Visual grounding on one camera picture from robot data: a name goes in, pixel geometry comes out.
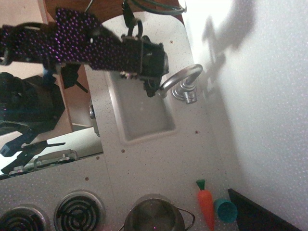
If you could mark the black board corner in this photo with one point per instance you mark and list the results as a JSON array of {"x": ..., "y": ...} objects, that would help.
[{"x": 253, "y": 217}]

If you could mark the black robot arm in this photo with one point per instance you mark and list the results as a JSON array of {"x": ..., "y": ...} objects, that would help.
[{"x": 79, "y": 38}]

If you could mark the blue black clamp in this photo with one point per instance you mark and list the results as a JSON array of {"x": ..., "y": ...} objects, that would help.
[
  {"x": 27, "y": 152},
  {"x": 69, "y": 74}
]

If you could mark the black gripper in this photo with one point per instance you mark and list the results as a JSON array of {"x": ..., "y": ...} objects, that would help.
[{"x": 154, "y": 65}]

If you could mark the grey toy sink basin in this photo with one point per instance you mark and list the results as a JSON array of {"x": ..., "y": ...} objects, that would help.
[{"x": 138, "y": 117}]

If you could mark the black stove burner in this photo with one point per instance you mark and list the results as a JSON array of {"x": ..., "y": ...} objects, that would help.
[
  {"x": 80, "y": 210},
  {"x": 24, "y": 218}
]

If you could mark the silver cabinet knob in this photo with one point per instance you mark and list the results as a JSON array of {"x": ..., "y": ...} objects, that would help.
[{"x": 92, "y": 113}]

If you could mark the right black stove burner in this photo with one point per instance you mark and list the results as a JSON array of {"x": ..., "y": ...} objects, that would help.
[{"x": 80, "y": 210}]

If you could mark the silver curved faucet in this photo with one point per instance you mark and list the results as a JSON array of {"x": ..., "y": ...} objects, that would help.
[{"x": 182, "y": 85}]

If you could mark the teal plastic cup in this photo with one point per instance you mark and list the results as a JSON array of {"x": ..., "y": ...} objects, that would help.
[{"x": 225, "y": 210}]

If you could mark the grey oven door handle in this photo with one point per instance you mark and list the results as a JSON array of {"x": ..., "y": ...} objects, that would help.
[{"x": 58, "y": 157}]

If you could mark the upper blue black clamp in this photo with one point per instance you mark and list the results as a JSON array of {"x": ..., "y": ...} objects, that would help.
[{"x": 69, "y": 74}]

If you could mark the black bag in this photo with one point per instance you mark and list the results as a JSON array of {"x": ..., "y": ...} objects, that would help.
[{"x": 29, "y": 104}]

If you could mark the lower blue black clamp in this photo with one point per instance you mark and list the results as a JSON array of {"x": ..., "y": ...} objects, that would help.
[{"x": 27, "y": 152}]

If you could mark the orange toy carrot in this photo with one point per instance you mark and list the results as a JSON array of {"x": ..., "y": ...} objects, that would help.
[{"x": 206, "y": 204}]

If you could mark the left black stove burner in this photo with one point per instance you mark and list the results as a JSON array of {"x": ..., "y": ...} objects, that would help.
[{"x": 24, "y": 218}]

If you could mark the silver metal pot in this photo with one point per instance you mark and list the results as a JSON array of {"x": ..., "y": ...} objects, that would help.
[{"x": 156, "y": 214}]

